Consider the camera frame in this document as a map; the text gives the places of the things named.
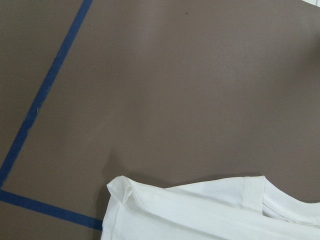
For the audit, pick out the white long-sleeve printed shirt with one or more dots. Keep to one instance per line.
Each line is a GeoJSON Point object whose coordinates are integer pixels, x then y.
{"type": "Point", "coordinates": [235, 208]}

